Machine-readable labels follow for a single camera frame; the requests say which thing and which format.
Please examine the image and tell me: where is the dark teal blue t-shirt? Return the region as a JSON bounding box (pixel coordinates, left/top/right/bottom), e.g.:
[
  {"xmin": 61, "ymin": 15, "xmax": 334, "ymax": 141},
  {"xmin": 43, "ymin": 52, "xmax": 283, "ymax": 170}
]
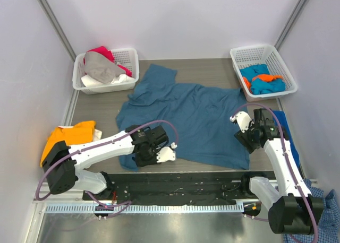
[{"xmin": 116, "ymin": 64, "xmax": 250, "ymax": 170}]

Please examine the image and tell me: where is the left corner metal post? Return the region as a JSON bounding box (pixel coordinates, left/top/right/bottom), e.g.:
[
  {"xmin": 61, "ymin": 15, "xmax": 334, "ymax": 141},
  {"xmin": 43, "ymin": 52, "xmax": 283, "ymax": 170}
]
[{"xmin": 37, "ymin": 0, "xmax": 76, "ymax": 62}]

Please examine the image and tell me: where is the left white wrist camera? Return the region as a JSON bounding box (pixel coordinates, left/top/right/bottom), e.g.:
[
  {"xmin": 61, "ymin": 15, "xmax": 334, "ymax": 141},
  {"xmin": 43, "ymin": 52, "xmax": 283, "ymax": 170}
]
[{"xmin": 156, "ymin": 142, "xmax": 177, "ymax": 163}]

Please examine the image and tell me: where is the bright blue folded shirt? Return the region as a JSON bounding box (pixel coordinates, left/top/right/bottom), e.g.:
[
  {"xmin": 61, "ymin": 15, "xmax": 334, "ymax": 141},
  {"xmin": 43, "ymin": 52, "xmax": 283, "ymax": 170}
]
[{"xmin": 273, "ymin": 110, "xmax": 300, "ymax": 169}]

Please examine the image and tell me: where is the turquoise shirt in basket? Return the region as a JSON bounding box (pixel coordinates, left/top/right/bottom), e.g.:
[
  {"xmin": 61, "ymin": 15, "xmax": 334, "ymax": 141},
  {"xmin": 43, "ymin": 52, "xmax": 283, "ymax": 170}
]
[{"xmin": 240, "ymin": 64, "xmax": 286, "ymax": 95}]

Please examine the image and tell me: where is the aluminium rail frame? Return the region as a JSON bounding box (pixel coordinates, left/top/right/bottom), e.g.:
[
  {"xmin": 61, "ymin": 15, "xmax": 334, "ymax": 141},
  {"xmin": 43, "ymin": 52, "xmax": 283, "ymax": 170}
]
[{"xmin": 32, "ymin": 178, "xmax": 318, "ymax": 204}]

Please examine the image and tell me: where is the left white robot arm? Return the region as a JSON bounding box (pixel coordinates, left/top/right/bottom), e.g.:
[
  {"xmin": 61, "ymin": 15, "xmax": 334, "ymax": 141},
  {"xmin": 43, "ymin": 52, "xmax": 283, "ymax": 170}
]
[{"xmin": 42, "ymin": 125, "xmax": 177, "ymax": 200}]

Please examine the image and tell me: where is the white plastic basket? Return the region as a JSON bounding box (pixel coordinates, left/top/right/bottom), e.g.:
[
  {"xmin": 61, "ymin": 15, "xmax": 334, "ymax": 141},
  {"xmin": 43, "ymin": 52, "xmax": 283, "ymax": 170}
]
[
  {"xmin": 72, "ymin": 48, "xmax": 139, "ymax": 94},
  {"xmin": 230, "ymin": 44, "xmax": 298, "ymax": 102}
]

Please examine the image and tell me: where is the pink shirt in basket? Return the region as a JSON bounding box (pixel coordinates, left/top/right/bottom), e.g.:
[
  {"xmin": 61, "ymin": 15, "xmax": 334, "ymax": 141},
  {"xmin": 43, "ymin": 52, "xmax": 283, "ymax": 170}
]
[{"xmin": 88, "ymin": 46, "xmax": 132, "ymax": 77}]

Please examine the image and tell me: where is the right corner metal post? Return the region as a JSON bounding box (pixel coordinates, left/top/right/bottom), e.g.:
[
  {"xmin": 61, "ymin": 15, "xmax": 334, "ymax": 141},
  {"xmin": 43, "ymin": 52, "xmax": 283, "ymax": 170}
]
[{"xmin": 274, "ymin": 0, "xmax": 309, "ymax": 51}]

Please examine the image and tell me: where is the blue checkered cloth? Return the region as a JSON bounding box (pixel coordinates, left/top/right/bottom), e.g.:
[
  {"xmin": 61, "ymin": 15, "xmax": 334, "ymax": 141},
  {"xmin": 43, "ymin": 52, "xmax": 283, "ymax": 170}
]
[{"xmin": 281, "ymin": 178, "xmax": 340, "ymax": 243}]

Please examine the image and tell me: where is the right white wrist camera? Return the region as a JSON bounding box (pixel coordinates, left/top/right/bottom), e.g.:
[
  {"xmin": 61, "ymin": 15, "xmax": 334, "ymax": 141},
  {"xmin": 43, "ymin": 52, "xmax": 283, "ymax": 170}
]
[{"xmin": 229, "ymin": 111, "xmax": 254, "ymax": 133}]

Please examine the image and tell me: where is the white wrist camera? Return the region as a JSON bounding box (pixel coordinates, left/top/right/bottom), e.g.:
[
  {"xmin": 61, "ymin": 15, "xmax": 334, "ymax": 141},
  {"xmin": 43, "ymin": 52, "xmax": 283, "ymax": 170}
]
[
  {"xmin": 229, "ymin": 111, "xmax": 254, "ymax": 133},
  {"xmin": 156, "ymin": 142, "xmax": 177, "ymax": 163}
]

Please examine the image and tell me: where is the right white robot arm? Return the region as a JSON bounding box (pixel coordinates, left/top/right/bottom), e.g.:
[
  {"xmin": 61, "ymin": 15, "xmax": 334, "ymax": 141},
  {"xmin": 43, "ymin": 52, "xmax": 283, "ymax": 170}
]
[{"xmin": 230, "ymin": 106, "xmax": 324, "ymax": 239}]

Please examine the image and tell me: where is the white shirt in basket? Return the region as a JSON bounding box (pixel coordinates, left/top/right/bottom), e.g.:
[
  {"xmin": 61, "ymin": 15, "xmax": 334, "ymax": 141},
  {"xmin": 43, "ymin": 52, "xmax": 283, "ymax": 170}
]
[{"xmin": 81, "ymin": 74, "xmax": 134, "ymax": 87}]

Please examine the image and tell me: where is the corner metal post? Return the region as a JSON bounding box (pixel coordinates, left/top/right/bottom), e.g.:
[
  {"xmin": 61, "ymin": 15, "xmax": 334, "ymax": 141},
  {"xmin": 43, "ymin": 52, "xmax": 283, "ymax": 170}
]
[
  {"xmin": 274, "ymin": 0, "xmax": 309, "ymax": 51},
  {"xmin": 37, "ymin": 0, "xmax": 76, "ymax": 62}
]

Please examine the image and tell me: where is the white slotted cable duct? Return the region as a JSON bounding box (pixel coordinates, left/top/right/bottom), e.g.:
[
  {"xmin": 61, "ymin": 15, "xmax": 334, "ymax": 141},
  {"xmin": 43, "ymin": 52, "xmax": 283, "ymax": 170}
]
[{"xmin": 45, "ymin": 202, "xmax": 244, "ymax": 214}]

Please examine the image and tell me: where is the orange shirt in basket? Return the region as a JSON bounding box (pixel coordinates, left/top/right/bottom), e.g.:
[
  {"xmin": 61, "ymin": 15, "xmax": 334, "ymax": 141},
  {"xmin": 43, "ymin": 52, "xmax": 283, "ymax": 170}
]
[{"xmin": 243, "ymin": 74, "xmax": 286, "ymax": 95}]

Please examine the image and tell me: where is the yellow orange folded shirt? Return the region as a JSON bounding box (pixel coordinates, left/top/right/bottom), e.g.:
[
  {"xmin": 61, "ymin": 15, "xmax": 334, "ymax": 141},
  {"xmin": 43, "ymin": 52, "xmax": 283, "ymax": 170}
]
[{"xmin": 40, "ymin": 120, "xmax": 96, "ymax": 167}]

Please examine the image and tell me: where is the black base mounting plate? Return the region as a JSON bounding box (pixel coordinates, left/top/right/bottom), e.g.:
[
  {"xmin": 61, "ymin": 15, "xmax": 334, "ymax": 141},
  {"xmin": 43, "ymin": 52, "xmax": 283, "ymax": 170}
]
[{"xmin": 95, "ymin": 171, "xmax": 275, "ymax": 206}]

